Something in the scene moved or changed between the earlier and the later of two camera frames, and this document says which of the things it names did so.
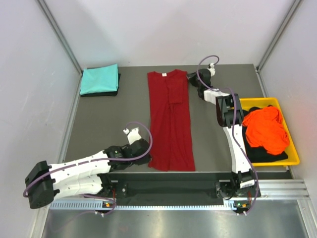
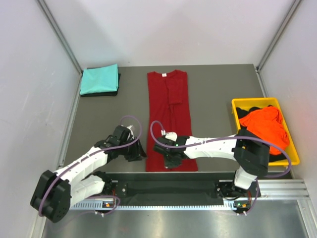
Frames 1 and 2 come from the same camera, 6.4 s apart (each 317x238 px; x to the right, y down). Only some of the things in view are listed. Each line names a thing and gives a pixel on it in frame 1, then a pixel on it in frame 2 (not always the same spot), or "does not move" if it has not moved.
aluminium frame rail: x=283 y=189 does not move
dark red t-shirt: x=171 y=142 does not move
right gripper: x=191 y=77 → x=169 y=164
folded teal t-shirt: x=100 y=79 does not move
